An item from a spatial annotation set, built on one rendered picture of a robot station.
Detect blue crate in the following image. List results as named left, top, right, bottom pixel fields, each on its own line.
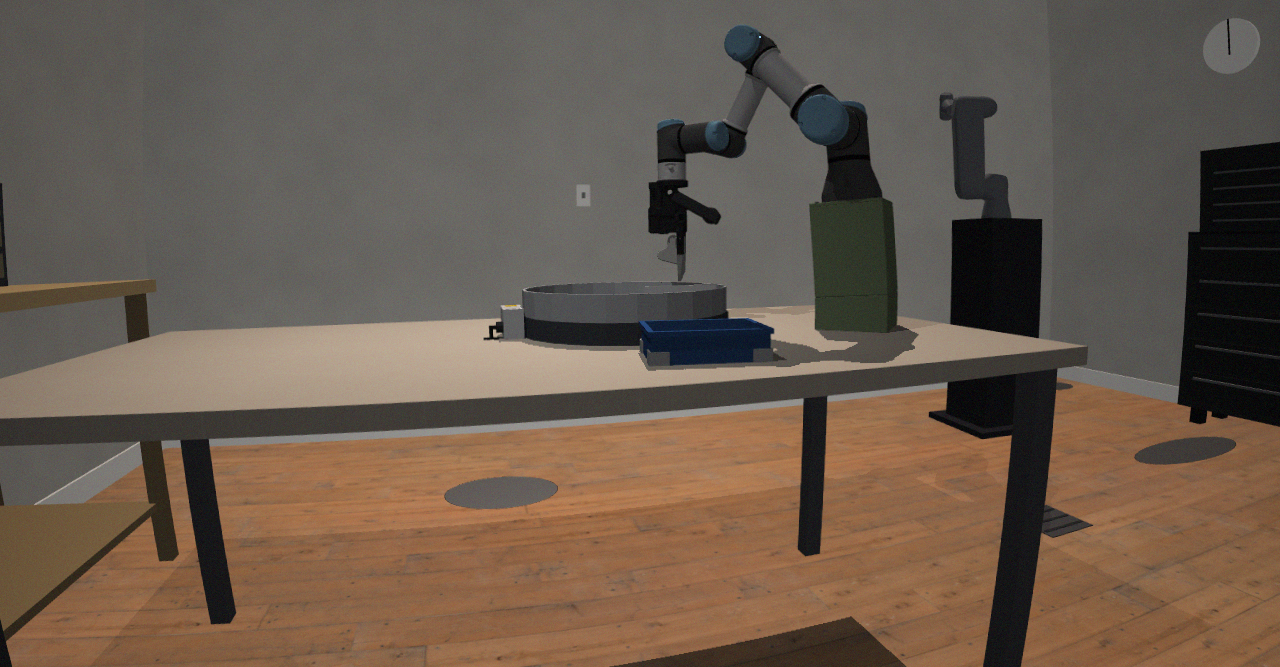
left=639, top=317, right=774, bottom=366

